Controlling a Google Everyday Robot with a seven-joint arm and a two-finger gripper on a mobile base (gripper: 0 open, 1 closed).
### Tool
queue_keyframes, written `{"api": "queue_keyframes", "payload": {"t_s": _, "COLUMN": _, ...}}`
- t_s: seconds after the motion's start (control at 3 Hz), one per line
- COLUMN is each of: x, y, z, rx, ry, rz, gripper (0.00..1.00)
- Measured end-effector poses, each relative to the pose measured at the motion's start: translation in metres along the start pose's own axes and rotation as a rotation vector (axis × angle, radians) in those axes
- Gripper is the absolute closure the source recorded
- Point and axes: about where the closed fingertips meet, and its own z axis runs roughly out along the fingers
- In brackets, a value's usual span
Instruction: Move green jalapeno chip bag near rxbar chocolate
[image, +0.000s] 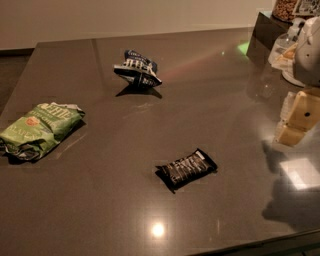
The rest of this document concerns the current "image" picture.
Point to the black rxbar chocolate bar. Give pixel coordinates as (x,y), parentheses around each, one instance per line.
(182,171)

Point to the green jalapeno chip bag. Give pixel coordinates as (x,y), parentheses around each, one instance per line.
(39,131)

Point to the clear sanitizer bottle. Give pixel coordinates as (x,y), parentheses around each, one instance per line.
(284,46)

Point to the white wipes canister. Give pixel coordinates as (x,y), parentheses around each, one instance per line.
(288,76)

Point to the black shelf stand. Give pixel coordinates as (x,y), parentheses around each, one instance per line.
(266,30)

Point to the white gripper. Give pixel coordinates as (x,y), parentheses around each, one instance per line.
(309,56)

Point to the jar of nuts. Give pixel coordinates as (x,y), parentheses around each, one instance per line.
(283,10)

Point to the clear snack container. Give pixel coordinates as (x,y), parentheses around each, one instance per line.
(307,8)

